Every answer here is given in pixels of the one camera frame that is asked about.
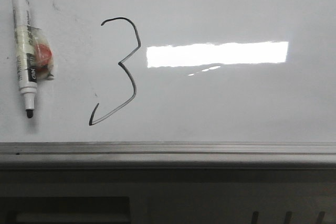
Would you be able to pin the red magnet taped to marker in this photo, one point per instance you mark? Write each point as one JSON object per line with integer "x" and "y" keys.
{"x": 44, "y": 62}

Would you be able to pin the white black whiteboard marker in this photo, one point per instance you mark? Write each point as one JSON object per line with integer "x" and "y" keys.
{"x": 25, "y": 54}

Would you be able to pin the grey cabinet below whiteboard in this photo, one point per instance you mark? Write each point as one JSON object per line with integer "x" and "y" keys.
{"x": 168, "y": 196}

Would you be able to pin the white whiteboard with metal frame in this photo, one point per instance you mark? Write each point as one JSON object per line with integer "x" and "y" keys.
{"x": 169, "y": 83}

